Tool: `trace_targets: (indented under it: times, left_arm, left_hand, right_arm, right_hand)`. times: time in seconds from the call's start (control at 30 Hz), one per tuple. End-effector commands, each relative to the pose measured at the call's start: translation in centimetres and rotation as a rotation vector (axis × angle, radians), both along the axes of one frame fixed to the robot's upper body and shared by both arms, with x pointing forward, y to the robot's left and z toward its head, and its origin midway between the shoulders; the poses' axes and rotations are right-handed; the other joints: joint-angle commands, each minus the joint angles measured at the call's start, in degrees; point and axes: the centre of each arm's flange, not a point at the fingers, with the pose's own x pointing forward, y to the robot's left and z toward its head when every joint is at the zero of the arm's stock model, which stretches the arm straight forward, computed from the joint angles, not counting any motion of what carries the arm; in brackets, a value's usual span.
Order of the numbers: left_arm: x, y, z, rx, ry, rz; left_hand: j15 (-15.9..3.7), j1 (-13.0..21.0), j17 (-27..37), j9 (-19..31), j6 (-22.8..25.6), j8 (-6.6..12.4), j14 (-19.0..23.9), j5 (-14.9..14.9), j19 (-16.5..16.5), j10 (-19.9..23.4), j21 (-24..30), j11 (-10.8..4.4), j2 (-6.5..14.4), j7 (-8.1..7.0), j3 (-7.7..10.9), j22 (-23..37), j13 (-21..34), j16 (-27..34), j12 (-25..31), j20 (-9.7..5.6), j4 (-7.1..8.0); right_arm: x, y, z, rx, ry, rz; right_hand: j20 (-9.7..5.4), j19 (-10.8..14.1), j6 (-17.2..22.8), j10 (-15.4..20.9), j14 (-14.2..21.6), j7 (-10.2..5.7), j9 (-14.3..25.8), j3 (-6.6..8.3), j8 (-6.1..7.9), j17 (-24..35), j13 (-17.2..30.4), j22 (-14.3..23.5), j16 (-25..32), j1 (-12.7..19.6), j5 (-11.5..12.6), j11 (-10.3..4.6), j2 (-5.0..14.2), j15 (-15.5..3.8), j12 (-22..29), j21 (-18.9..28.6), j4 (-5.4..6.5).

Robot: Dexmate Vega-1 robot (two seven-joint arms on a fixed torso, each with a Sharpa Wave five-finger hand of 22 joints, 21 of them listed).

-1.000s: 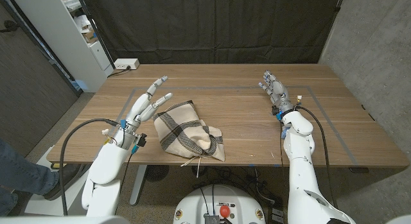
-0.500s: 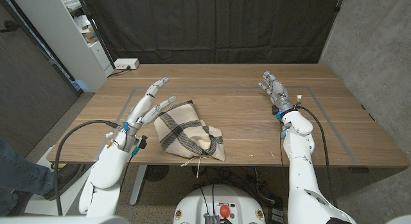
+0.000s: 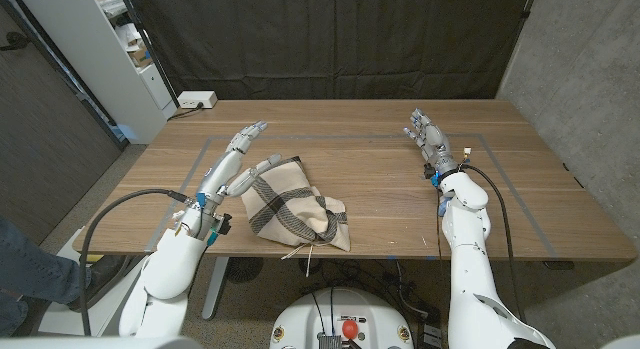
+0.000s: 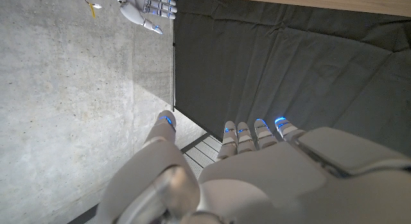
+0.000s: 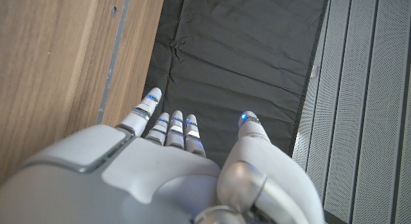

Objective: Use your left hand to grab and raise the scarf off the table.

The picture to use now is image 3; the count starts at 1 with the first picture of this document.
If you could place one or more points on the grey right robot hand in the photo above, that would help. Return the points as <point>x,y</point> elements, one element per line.
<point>434,144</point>

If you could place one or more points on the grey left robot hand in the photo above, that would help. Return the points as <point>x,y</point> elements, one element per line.
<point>222,171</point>

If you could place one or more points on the cream plaid scarf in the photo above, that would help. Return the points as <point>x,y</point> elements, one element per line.
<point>290,204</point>

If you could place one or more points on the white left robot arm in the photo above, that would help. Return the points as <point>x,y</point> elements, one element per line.
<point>167,269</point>

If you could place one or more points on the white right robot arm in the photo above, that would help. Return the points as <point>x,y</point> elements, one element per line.
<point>470,269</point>

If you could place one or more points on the white power strip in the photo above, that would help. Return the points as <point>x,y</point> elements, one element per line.
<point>196,99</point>

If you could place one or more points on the black round floor fan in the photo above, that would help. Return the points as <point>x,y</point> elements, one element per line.
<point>243,269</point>

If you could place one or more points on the white table leg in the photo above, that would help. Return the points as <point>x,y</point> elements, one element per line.
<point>216,284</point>

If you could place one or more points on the black backdrop stand pole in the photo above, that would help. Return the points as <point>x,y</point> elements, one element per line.
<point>150,49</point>

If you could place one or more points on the cardboard box on shelf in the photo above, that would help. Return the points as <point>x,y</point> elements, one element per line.
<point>140,55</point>

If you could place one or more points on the black shoe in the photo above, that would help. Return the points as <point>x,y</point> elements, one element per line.
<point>102,279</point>

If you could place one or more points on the white shelf cabinet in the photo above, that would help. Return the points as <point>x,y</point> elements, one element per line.
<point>95,59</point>

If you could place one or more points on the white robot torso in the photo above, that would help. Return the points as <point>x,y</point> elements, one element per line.
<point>342,314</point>

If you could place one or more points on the white floor panel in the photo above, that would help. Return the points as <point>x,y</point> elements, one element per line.
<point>100,314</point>

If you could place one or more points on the red emergency stop button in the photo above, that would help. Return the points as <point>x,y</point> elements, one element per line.
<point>350,329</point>

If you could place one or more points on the person leg in blue jeans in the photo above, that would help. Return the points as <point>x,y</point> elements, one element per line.
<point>35,274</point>

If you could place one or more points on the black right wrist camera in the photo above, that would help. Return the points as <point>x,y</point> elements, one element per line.
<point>431,170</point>

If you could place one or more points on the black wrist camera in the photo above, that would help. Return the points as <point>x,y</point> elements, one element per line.
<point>225,224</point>
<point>431,170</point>

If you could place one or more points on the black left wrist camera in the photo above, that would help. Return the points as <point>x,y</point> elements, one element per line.
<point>225,224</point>

